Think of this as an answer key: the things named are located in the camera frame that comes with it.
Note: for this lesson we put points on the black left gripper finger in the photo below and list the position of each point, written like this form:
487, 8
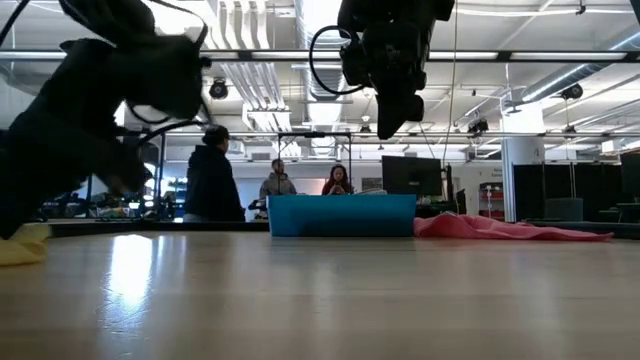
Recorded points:
127, 170
50, 165

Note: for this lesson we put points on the yellow microfiber towel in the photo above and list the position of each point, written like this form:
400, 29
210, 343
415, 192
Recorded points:
22, 247

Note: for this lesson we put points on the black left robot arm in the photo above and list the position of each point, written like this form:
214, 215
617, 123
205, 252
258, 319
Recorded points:
110, 17

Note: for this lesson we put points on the pink microfiber towel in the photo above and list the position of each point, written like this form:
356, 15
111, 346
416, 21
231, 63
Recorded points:
490, 229

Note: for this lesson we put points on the black ceiling spotlight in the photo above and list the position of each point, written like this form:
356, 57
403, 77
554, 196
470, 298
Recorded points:
478, 127
571, 91
218, 90

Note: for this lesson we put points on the person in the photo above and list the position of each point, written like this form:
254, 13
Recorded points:
337, 182
212, 185
276, 182

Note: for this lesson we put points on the blue plastic bin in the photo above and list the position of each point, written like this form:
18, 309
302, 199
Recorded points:
342, 215

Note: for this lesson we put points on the black metal table frame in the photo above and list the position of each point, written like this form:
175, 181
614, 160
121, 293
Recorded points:
150, 226

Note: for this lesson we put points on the silver ventilation duct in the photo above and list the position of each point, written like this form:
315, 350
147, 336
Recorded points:
322, 75

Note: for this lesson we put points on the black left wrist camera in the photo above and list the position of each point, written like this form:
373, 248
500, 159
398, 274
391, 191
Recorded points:
165, 75

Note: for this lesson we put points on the black overhead frame bar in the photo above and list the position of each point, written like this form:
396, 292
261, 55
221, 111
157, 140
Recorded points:
500, 55

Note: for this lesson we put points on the black partition wall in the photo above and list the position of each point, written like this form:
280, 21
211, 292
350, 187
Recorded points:
530, 190

